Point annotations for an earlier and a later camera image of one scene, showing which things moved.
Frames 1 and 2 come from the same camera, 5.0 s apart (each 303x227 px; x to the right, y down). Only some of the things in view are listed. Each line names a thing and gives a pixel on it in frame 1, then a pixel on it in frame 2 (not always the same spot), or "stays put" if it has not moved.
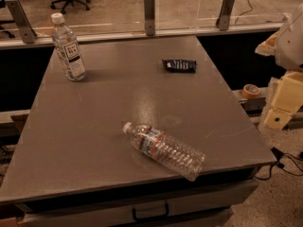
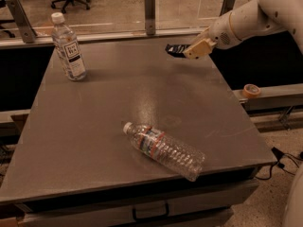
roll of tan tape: [251, 91] stays put
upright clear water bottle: [67, 49] stays put
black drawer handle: [135, 218] stays put
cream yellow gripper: [292, 46] to [220, 34]
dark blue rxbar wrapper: [180, 65] to [176, 50]
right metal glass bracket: [225, 9] stays put
